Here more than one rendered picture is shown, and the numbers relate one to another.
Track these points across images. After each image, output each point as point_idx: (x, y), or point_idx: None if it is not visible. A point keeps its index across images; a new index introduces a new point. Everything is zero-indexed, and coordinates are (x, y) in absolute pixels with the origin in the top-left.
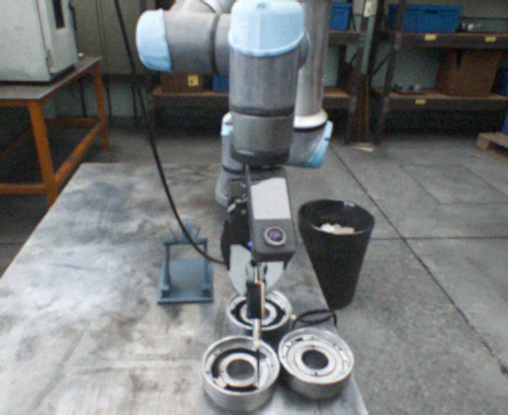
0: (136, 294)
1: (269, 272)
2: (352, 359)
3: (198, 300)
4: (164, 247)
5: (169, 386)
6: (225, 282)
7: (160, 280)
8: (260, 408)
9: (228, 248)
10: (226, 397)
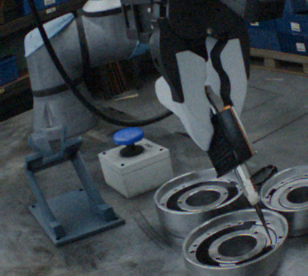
0: (26, 245)
1: (233, 87)
2: None
3: (105, 227)
4: (30, 173)
5: None
6: (120, 200)
7: (41, 223)
8: (279, 265)
9: (173, 58)
10: (249, 269)
